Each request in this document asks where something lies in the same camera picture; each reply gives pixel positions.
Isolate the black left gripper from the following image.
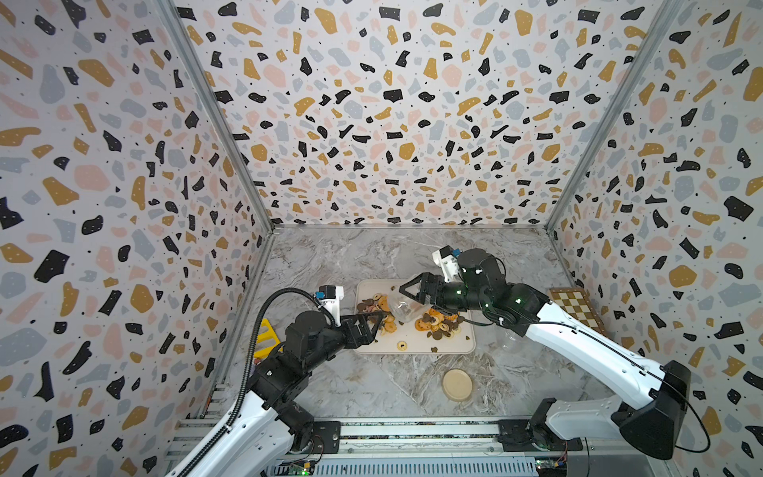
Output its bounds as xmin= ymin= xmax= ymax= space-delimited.
xmin=304 ymin=309 xmax=385 ymax=377

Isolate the clear plastic cookie jar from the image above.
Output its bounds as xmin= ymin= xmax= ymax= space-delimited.
xmin=389 ymin=297 xmax=425 ymax=324

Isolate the round beige jar lid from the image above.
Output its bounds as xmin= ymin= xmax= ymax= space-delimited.
xmin=441 ymin=369 xmax=474 ymax=403

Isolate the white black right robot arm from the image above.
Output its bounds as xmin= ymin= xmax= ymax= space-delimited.
xmin=399 ymin=246 xmax=691 ymax=460

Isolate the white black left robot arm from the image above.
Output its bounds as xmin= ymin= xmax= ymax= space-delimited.
xmin=169 ymin=311 xmax=387 ymax=476

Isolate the pile of poured cookies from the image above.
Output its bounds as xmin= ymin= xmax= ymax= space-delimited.
xmin=414 ymin=308 xmax=466 ymax=341

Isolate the cream rectangular tray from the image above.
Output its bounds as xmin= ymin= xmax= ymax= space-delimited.
xmin=356 ymin=279 xmax=476 ymax=355

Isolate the yellow triangular toy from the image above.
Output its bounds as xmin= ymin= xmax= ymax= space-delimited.
xmin=254 ymin=318 xmax=281 ymax=360

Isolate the wooden chessboard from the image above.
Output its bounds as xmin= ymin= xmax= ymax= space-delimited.
xmin=548 ymin=287 xmax=606 ymax=335

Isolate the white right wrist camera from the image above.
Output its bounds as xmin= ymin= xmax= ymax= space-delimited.
xmin=432 ymin=246 xmax=460 ymax=282

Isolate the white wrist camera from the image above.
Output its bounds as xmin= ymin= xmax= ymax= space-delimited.
xmin=432 ymin=246 xmax=460 ymax=282
xmin=316 ymin=285 xmax=345 ymax=327

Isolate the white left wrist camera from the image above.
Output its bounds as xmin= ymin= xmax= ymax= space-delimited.
xmin=316 ymin=285 xmax=345 ymax=327

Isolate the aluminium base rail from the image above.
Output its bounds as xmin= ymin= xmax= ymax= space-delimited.
xmin=168 ymin=417 xmax=674 ymax=476

